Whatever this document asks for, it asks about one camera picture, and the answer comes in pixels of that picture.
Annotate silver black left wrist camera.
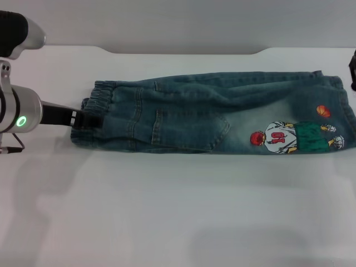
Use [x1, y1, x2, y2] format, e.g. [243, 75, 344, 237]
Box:
[0, 10, 47, 61]

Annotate left arm cable with connector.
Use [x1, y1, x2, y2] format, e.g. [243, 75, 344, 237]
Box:
[0, 132, 24, 154]

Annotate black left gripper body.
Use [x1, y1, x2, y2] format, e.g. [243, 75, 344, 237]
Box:
[41, 101, 78, 128]

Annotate blue denim shorts with cartoon print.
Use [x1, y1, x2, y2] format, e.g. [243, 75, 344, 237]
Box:
[69, 70, 356, 156]

